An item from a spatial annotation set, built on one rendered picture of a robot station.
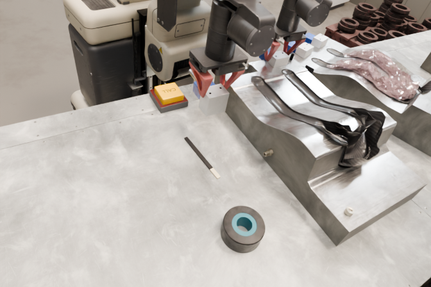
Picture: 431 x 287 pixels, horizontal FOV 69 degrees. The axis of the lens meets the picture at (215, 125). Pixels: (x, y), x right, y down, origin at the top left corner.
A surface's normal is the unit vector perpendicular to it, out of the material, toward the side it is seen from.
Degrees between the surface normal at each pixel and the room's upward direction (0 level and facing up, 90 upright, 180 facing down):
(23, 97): 0
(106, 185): 0
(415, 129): 90
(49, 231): 0
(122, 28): 90
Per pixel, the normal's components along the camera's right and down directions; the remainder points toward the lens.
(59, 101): 0.14, -0.72
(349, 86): -0.67, 0.44
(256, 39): 0.57, 0.63
